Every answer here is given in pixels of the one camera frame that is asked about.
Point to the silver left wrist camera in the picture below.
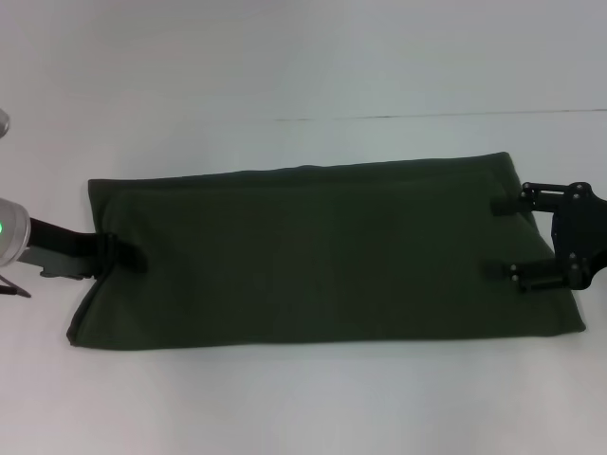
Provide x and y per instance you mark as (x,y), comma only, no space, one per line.
(4,122)

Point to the dark green shirt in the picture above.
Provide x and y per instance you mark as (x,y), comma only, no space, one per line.
(308,256)

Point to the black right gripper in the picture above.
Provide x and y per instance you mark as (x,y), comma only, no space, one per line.
(581,237)

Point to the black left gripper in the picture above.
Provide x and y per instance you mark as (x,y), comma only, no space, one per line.
(66,251)

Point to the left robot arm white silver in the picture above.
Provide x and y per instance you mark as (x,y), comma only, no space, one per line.
(12,232)

